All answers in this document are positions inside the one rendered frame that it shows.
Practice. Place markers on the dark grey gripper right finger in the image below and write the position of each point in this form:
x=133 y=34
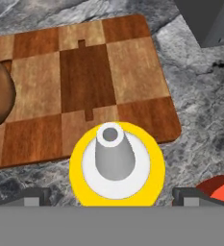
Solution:
x=188 y=196

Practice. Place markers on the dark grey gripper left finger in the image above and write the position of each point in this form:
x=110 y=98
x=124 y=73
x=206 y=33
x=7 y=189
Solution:
x=36 y=196

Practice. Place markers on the checkered wooden cutting board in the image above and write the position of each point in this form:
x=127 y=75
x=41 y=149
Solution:
x=84 y=89

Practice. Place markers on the red round object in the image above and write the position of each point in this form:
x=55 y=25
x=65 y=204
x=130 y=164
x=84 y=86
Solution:
x=220 y=189

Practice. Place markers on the dark grey appliance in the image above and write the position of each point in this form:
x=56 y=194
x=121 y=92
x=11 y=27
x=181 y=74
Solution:
x=209 y=19

